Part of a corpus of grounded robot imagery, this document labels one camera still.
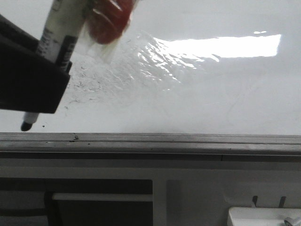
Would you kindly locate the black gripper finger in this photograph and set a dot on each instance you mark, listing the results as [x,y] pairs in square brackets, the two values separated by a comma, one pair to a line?
[28,82]

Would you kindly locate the white vertical post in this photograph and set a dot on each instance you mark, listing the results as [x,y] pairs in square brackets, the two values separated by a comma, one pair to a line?
[159,202]

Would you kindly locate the red round magnet taped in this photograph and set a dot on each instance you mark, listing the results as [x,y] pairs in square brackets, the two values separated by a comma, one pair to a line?
[108,19]

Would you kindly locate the white horizontal bar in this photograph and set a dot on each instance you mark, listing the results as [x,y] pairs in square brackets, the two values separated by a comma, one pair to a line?
[103,197]

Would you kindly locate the white box with hooks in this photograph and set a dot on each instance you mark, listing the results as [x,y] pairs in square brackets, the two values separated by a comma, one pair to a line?
[259,216]

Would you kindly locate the grey aluminium whiteboard frame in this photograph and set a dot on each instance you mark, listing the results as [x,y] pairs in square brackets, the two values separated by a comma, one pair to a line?
[151,143]

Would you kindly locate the white black-tipped whiteboard marker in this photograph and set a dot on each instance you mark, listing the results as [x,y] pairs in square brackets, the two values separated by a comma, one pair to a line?
[61,31]

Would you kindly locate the metal cylindrical object corner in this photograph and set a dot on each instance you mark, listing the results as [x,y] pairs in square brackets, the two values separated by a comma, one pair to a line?
[292,221]

